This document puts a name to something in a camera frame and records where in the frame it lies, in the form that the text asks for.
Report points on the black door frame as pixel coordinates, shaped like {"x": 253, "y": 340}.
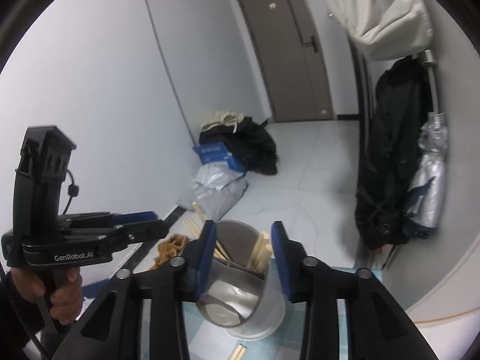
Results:
{"x": 363, "y": 90}

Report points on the black clothes pile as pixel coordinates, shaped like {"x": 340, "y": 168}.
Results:
{"x": 248, "y": 142}

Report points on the tan suede shoe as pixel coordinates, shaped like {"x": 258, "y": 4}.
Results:
{"x": 169, "y": 249}

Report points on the bamboo chopstick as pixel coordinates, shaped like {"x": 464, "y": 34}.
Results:
{"x": 264, "y": 258}
{"x": 220, "y": 249}
{"x": 191, "y": 226}
{"x": 199, "y": 212}
{"x": 253, "y": 255}
{"x": 265, "y": 242}
{"x": 238, "y": 352}

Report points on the black hanging coat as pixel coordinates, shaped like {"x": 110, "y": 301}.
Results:
{"x": 389, "y": 163}

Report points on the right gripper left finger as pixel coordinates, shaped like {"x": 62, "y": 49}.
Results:
{"x": 111, "y": 326}

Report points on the silver folded umbrella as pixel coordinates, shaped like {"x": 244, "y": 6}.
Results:
{"x": 426, "y": 192}

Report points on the grey door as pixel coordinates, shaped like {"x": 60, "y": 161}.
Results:
{"x": 290, "y": 58}

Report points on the beige garment on pile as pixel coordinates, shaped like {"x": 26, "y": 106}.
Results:
{"x": 224, "y": 119}

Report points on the white puffy shoulder bag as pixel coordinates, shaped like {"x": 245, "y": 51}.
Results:
{"x": 385, "y": 29}

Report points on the white plastic mailer bag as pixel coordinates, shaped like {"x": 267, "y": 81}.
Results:
{"x": 216, "y": 175}

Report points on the person's left hand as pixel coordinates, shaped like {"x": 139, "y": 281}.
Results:
{"x": 66, "y": 301}

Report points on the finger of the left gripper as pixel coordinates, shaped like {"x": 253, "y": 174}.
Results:
{"x": 131, "y": 218}
{"x": 134, "y": 233}

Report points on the translucent white utensil holder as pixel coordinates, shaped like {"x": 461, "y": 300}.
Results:
{"x": 246, "y": 304}

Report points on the grey plastic mailer bag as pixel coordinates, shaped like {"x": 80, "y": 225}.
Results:
{"x": 213, "y": 203}

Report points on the blue cardboard box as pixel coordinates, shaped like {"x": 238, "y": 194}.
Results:
{"x": 217, "y": 152}

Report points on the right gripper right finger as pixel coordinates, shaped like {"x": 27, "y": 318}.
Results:
{"x": 377, "y": 326}

